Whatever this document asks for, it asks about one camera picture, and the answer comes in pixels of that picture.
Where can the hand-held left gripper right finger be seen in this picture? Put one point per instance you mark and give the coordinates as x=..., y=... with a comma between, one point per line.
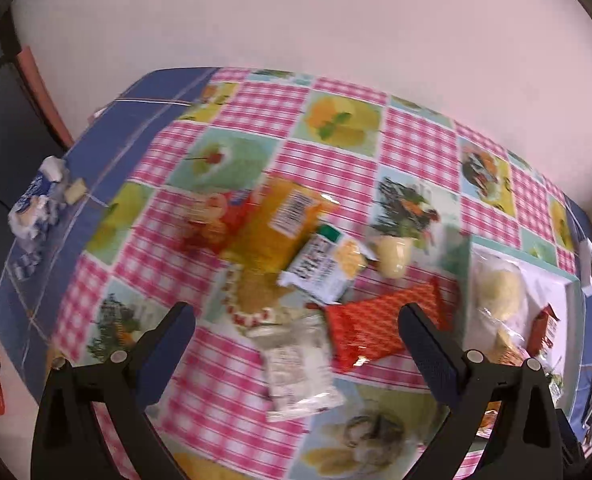
x=426, y=355

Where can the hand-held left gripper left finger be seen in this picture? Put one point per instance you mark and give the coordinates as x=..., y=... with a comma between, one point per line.
x=170, y=355

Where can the red patterned snack packet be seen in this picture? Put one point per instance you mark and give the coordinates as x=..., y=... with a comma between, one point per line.
x=371, y=330

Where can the pale yellow bun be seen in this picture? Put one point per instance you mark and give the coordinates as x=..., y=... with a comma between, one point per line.
x=498, y=287

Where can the brown red snack packet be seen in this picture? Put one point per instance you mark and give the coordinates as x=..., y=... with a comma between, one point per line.
x=543, y=332

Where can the clear white snack packet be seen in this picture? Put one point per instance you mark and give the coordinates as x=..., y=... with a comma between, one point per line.
x=296, y=370

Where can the green corn snack packet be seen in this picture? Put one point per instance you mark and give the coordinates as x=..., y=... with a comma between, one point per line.
x=321, y=265

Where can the teal cardboard box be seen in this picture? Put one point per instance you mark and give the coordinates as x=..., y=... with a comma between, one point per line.
x=546, y=285

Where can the orange snack packet with barcode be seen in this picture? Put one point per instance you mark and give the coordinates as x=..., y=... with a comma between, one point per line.
x=266, y=225

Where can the pale wrapped small cake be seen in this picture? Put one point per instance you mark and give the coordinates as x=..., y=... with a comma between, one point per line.
x=393, y=257

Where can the red yellow snack packet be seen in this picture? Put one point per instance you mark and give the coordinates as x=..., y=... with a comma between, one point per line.
x=215, y=220

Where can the small pale yellow block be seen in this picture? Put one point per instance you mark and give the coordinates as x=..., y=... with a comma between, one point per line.
x=75, y=191

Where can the blue white snack packet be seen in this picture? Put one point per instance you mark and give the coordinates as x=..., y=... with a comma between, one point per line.
x=30, y=205

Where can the checkered fruit print tablecloth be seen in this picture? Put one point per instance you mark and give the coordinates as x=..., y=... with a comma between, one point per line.
x=326, y=160

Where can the dark cabinet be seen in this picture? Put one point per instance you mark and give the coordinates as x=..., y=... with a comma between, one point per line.
x=5, y=125

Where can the brown wooden furniture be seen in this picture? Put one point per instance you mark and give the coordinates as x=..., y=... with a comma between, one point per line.
x=40, y=95

